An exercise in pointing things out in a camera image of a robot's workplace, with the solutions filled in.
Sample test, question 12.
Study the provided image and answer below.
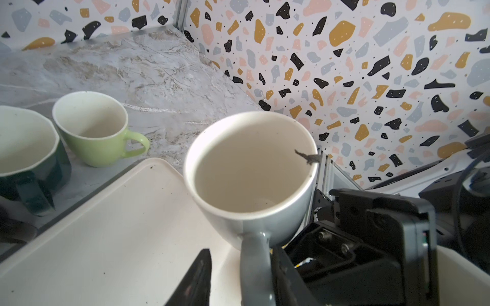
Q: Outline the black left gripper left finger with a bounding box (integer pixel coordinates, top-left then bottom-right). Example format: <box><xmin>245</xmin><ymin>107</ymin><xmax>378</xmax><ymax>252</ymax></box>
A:
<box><xmin>165</xmin><ymin>249</ymin><xmax>212</xmax><ymax>306</ymax></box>

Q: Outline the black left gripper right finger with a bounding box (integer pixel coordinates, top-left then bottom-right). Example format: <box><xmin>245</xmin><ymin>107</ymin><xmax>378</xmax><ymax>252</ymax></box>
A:
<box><xmin>271</xmin><ymin>246</ymin><xmax>318</xmax><ymax>306</ymax></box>

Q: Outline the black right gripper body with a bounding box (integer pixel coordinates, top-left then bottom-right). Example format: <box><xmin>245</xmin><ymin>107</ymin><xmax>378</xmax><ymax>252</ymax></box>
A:
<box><xmin>285</xmin><ymin>189</ymin><xmax>440</xmax><ymax>305</ymax></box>

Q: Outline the grey mug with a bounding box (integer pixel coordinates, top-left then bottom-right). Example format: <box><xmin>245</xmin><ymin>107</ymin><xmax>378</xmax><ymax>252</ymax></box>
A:
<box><xmin>183</xmin><ymin>111</ymin><xmax>318</xmax><ymax>305</ymax></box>

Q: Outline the light green mug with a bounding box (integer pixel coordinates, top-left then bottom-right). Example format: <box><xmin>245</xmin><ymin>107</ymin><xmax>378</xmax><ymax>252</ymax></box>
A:
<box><xmin>52</xmin><ymin>91</ymin><xmax>150</xmax><ymax>168</ymax></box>

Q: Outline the dark green mug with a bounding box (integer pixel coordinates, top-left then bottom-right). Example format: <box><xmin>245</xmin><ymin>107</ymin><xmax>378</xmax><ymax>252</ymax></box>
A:
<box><xmin>1</xmin><ymin>106</ymin><xmax>71</xmax><ymax>217</ymax></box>

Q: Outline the black mug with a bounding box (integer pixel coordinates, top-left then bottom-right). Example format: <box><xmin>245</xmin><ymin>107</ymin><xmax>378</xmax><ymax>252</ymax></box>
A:
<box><xmin>1</xmin><ymin>208</ymin><xmax>38</xmax><ymax>244</ymax></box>

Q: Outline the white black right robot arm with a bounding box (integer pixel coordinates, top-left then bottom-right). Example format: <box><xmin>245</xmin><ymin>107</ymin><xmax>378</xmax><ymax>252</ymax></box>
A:
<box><xmin>272</xmin><ymin>134</ymin><xmax>489</xmax><ymax>305</ymax></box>

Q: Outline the beige tray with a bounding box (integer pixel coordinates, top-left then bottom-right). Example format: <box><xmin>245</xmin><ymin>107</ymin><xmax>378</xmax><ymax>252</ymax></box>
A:
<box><xmin>1</xmin><ymin>158</ymin><xmax>241</xmax><ymax>305</ymax></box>

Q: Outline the aluminium corner post right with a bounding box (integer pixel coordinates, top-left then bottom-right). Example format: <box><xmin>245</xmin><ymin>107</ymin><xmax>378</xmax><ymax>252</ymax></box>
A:
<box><xmin>174</xmin><ymin>0</ymin><xmax>190</xmax><ymax>32</ymax></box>

